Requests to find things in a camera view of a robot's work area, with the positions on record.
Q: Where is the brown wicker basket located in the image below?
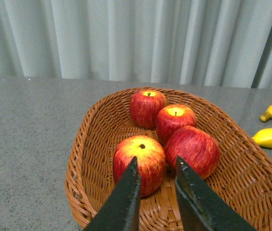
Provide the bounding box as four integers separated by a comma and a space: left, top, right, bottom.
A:
65, 88, 272, 231

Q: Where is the pale green curtain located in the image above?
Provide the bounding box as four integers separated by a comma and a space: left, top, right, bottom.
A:
0, 0, 272, 89

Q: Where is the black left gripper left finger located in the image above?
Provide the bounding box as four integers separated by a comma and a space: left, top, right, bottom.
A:
84, 157, 141, 231

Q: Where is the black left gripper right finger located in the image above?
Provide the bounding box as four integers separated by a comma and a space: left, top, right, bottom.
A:
175, 156, 255, 231

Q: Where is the red apple yellow top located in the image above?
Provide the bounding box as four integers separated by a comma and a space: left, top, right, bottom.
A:
155, 104, 197, 144

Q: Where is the near red yellow apple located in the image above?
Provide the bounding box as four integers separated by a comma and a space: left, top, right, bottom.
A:
113, 135, 166, 197

